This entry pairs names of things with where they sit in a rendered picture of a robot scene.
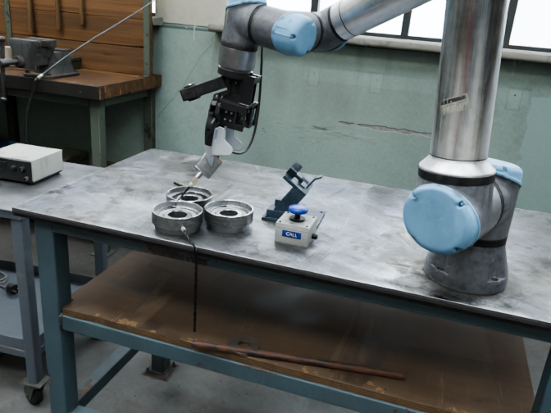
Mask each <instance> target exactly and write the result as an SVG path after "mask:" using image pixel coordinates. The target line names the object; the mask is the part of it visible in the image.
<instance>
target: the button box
mask: <svg viewBox="0 0 551 413"><path fill-rule="evenodd" d="M294 215H295V214H292V213H290V212H289V211H286V212H285V213H284V214H283V215H282V216H281V217H280V218H279V219H278V220H277V221H276V223H275V243H281V244H285V245H290V246H294V247H301V248H306V249H307V248H308V247H309V245H310V244H311V242H312V240H313V239H315V240H317V238H318V234H316V224H317V217H315V216H307V215H301V216H300V219H295V218H294Z"/></svg>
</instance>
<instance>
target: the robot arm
mask: <svg viewBox="0 0 551 413"><path fill-rule="evenodd" d="M430 1H432V0H339V1H338V2H336V3H334V4H333V5H330V6H329V7H327V8H325V9H323V10H321V11H318V12H310V11H288V10H283V9H279V8H276V7H271V6H267V2H266V0H228V1H227V5H226V7H225V21H224V26H223V32H222V38H221V46H220V52H219V57H218V64H219V66H218V71H217V73H218V74H220V75H221V76H220V77H217V78H215V79H211V80H208V81H206V82H203V83H201V84H196V83H195V84H188V85H187V86H185V87H184V88H183V89H181V90H180V95H181V97H182V100H183V102H184V101H188V100H189V102H191V101H196V100H197V99H199V98H200V97H201V96H202V95H205V94H208V93H212V92H215V91H217V90H220V89H224V88H227V90H225V91H222V92H219V93H215V94H213V99H212V101H211V103H210V107H209V110H208V116H207V122H206V126H205V150H206V155H207V161H208V164H209V166H213V161H214V156H218V158H220V159H221V156H230V155H231V154H232V152H233V150H239V149H241V147H242V143H241V142H240V141H239V140H238V139H237V138H236V137H235V130H237V131H240V132H243V130H244V127H245V128H248V129H249V128H251V127H252V125H253V126H254V125H255V121H256V117H257V109H258V104H259V102H254V98H255V92H256V88H257V83H260V80H261V75H255V74H253V70H254V67H255V63H256V58H257V50H258V46H262V47H264V48H269V49H271V50H274V51H277V52H280V53H282V54H284V55H286V56H294V57H303V56H305V54H306V53H308V52H319V51H321V52H332V51H334V50H338V49H341V48H342V47H343V46H344V45H345V44H346V43H347V42H348V40H349V39H352V38H354V37H356V36H358V35H360V34H363V33H365V32H367V31H368V30H371V29H373V28H375V27H377V26H379V25H382V24H384V23H385V22H387V21H389V20H393V19H394V18H396V17H398V16H401V15H402V14H404V13H407V12H409V11H411V10H413V9H415V8H417V7H419V6H422V5H424V4H426V3H428V2H430ZM508 3H509V0H446V3H445V11H444V26H443V33H442V42H441V49H440V58H439V73H438V80H437V89H436V96H435V111H434V119H433V127H432V135H431V143H430V154H429V155H428V157H426V158H425V159H424V160H422V161H421V162H420V163H419V166H418V174H417V187H416V188H415V189H414V190H412V191H411V193H410V194H409V196H408V198H407V199H406V201H405V203H404V206H403V222H404V224H405V227H406V229H407V231H408V233H409V235H411V236H412V238H413V239H414V240H415V242H416V243H417V244H418V245H420V246H421V247H423V248H424V249H426V250H427V251H429V252H428V253H427V255H426V259H425V264H424V271H425V273H426V275H427V276H428V277H429V278H430V279H432V280H433V281H434V282H436V283H437V284H439V285H441V286H443V287H446V288H449V289H451V290H453V291H457V292H460V293H466V294H471V295H481V296H486V295H494V294H497V293H501V292H502V291H503V290H504V289H505V288H506V286H507V282H508V260H507V253H506V243H507V240H508V234H509V230H510V227H511V223H512V218H513V214H514V210H515V206H516V203H517V197H518V194H519V190H520V188H521V186H522V183H521V179H522V175H523V173H522V169H521V168H520V167H519V166H516V165H514V164H512V163H508V162H506V161H500V160H496V159H492V158H488V151H489V145H490V135H491V128H492V122H493V116H494V104H495V98H496V93H497V86H498V80H499V68H500V62H501V56H502V51H503V39H504V33H505V27H506V20H507V14H508ZM255 109H256V111H255ZM254 112H255V115H254ZM253 116H254V119H253Z"/></svg>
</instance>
